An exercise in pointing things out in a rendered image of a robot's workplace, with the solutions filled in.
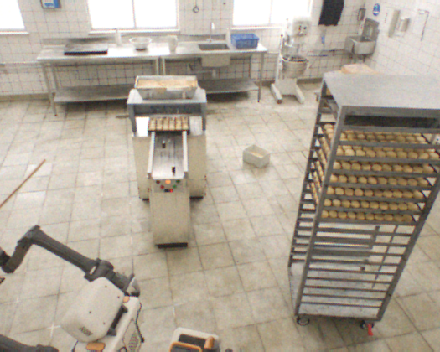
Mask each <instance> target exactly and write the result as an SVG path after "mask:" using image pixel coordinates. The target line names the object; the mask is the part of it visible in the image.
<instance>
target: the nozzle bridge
mask: <svg viewBox="0 0 440 352"><path fill-rule="evenodd" d="M165 105H166V106H165ZM171 105H172V109H173V113H172V114H171V111H170V107H171ZM185 105H186V108H185V109H186V113H184V106H185ZM158 106H159V107H158ZM178 106H179V114H178V113H177V109H178ZM151 107H152V108H153V114H151V110H150V108H151ZM157 107H158V108H159V114H158V113H157ZM164 107H165V109H166V114H164V113H163V108H164ZM127 109H128V116H129V119H131V120H132V131H133V132H136V131H137V117H151V118H157V117H199V116H201V127H202V130H206V94H205V90H197V91H196V92H195V93H194V96H193V98H192V99H175V100H154V99H143V98H141V96H140V94H139V93H138V91H137V90H131V92H130V96H129V98H128V101H127Z"/></svg>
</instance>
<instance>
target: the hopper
mask: <svg viewBox="0 0 440 352"><path fill-rule="evenodd" d="M160 80H165V82H174V81H177V80H187V81H194V82H195V87H139V85H140V83H142V82H156V81H160ZM139 82H140V83H139ZM197 87H198V86H197V76H138V77H137V81H136V84H135V89H137V91H138V93H139V94H140V96H141V98H143V99H154V100H175V99H192V98H193V96H194V93H195V92H196V91H197Z"/></svg>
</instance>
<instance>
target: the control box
mask: <svg viewBox="0 0 440 352"><path fill-rule="evenodd" d="M157 180H160V183H159V184H157V183H156V181H157ZM166 180H170V183H167V182H166ZM176 180H180V182H179V183H177V182H176ZM174 185H176V186H177V188H176V189H173V186H174ZM161 186H163V187H164V188H163V189H161ZM170 189H171V190H172V191H171V192H184V186H183V176H173V177H153V192H154V193H165V192H167V191H166V190H168V192H170Z"/></svg>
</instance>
